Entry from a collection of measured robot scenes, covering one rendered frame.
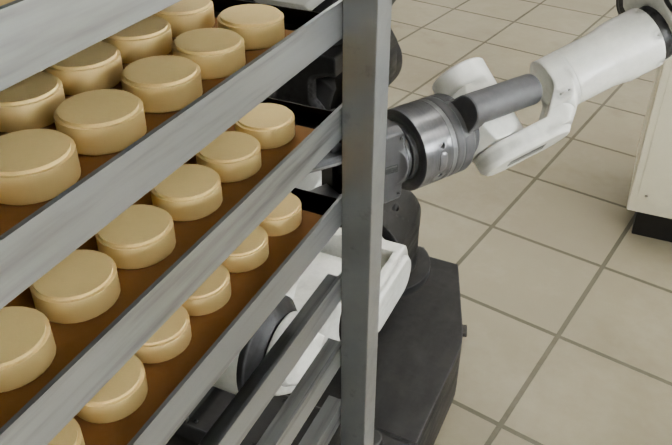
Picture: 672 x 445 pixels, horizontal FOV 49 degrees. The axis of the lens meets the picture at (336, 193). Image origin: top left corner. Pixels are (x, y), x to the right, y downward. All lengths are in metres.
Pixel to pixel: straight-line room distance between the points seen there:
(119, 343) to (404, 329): 1.06
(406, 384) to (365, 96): 0.83
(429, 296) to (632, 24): 0.81
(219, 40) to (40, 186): 0.19
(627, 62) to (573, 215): 1.30
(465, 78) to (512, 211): 1.31
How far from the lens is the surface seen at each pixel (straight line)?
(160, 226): 0.50
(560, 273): 1.92
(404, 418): 1.31
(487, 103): 0.77
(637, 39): 0.88
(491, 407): 1.57
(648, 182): 2.01
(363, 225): 0.67
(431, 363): 1.40
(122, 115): 0.44
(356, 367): 0.79
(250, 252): 0.61
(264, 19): 0.56
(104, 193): 0.38
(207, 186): 0.53
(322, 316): 0.70
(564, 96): 0.84
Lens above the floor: 1.16
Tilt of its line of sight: 33 degrees down
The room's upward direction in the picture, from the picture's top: straight up
